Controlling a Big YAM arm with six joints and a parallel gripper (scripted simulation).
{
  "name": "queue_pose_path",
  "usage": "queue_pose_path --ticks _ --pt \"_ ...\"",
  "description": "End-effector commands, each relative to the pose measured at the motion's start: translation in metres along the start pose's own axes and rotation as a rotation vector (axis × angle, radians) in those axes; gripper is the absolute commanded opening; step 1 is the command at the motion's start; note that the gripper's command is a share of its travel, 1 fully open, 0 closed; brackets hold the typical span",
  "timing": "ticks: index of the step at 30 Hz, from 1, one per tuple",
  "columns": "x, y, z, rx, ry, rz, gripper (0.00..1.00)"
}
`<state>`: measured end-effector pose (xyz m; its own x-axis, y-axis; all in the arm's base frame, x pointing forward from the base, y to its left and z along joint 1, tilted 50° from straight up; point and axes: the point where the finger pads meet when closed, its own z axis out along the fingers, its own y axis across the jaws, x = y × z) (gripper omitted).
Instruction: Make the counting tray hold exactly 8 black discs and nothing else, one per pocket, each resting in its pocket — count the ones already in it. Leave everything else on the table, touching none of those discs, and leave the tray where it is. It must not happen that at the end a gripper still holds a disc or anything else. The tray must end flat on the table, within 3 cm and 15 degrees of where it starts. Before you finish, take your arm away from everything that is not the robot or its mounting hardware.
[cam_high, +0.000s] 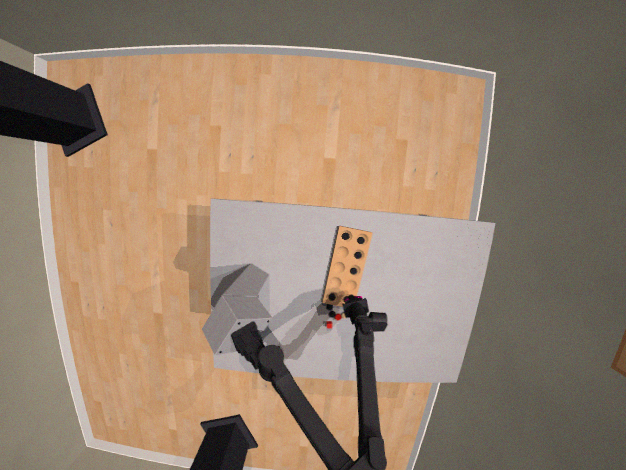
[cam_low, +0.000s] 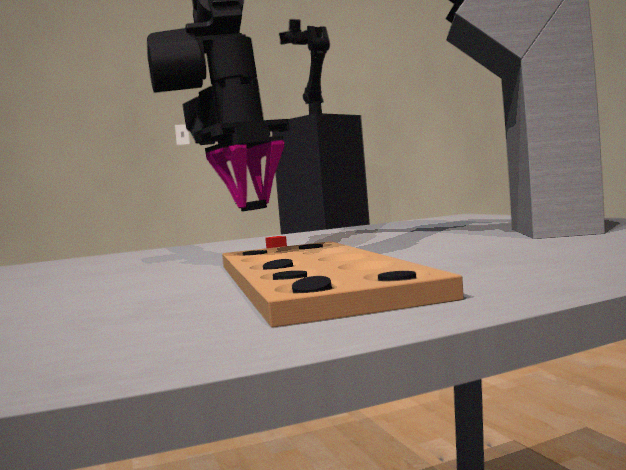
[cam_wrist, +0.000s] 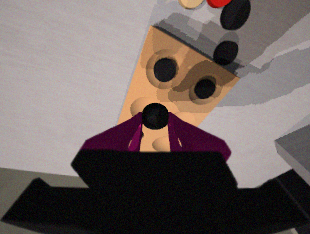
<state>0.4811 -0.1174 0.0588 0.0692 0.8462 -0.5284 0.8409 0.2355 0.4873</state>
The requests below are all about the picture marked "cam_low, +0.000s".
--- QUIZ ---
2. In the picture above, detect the orange wooden tray with round pockets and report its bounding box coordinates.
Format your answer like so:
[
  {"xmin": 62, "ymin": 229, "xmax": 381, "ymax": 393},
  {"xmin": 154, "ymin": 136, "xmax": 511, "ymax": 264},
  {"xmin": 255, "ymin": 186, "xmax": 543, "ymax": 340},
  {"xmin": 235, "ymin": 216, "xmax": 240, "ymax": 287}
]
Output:
[{"xmin": 222, "ymin": 241, "xmax": 464, "ymax": 328}]

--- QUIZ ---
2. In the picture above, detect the red block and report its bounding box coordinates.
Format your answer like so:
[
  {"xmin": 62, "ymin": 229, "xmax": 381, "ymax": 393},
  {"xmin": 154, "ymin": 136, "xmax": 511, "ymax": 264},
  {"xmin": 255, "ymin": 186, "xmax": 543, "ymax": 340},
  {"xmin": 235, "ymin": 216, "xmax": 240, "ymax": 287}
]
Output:
[{"xmin": 265, "ymin": 236, "xmax": 287, "ymax": 248}]

